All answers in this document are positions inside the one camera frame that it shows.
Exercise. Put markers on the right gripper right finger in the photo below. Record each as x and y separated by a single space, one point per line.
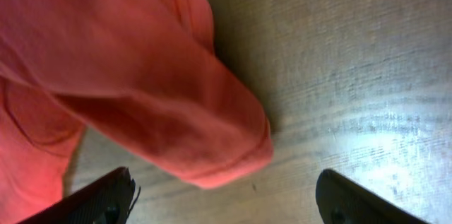
341 201

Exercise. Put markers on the orange FRAM t-shirt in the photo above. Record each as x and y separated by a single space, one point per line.
142 72

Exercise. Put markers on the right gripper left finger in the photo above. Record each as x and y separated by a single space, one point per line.
108 200

